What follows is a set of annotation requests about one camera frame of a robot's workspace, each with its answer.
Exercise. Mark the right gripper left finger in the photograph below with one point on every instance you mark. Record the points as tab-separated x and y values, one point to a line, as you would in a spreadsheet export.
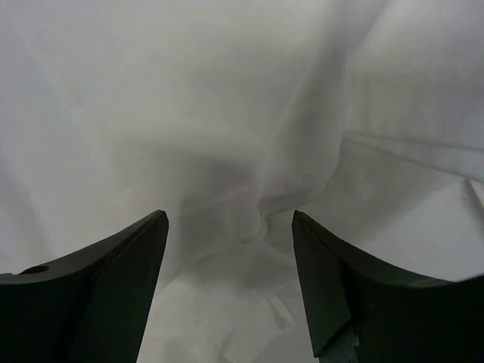
88	306

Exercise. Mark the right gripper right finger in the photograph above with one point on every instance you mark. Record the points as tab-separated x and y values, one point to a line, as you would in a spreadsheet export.
362	309

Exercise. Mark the white t-shirt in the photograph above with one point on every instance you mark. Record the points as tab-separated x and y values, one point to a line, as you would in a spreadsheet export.
229	116

